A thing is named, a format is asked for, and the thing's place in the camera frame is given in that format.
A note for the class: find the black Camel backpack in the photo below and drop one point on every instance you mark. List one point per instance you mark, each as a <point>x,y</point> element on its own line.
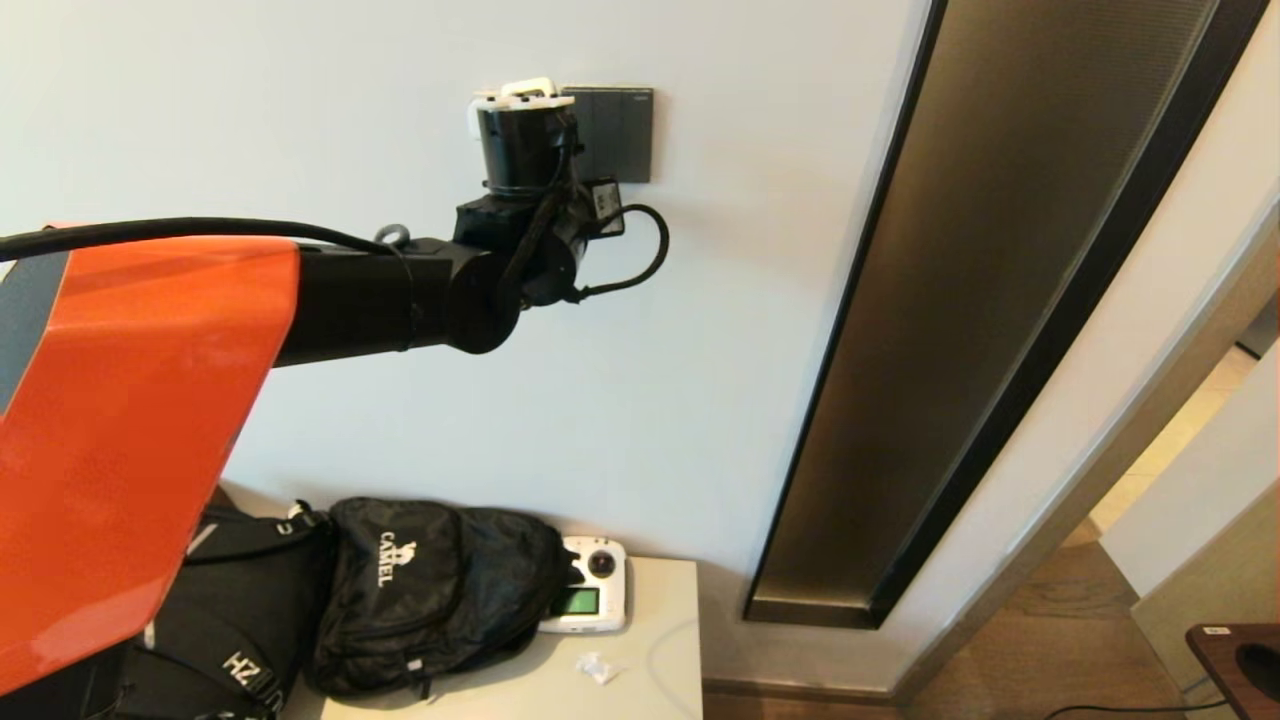
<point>430,600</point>

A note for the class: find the dark grey wall switch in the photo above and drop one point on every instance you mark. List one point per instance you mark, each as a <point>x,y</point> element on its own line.
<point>625,130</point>

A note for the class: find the bronze glass panel black frame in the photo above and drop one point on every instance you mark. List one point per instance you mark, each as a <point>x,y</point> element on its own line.
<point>960,330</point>

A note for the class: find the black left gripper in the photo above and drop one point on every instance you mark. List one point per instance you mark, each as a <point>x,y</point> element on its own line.
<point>603,208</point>

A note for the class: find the beige side cabinet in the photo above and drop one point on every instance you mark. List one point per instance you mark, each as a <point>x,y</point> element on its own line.
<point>655,620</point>

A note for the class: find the white radio remote controller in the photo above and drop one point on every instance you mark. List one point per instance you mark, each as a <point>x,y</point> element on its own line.
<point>600,565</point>

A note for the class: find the large black HZ backpack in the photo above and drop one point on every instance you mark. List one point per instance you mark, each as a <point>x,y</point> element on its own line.
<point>250,600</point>

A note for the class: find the crumpled white paper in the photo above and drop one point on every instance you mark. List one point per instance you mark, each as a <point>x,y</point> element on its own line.
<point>598,669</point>

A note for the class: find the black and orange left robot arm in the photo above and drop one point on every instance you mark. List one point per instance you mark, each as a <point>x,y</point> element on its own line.
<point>130,420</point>

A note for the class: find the grey metal door frame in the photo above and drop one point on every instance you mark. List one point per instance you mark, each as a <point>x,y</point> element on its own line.
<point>1100,470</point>

